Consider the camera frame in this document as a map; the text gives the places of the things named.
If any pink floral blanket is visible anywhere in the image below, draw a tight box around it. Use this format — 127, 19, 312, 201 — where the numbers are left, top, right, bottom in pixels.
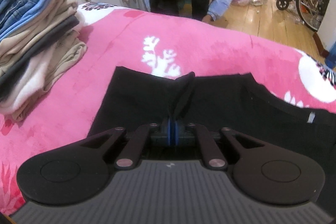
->
1, 5, 335, 214

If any stack of folded clothes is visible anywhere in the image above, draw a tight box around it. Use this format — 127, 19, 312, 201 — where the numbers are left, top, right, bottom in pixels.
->
1, 0, 87, 122

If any black garment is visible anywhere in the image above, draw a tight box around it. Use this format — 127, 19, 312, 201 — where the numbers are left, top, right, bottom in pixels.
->
88, 66, 336, 162

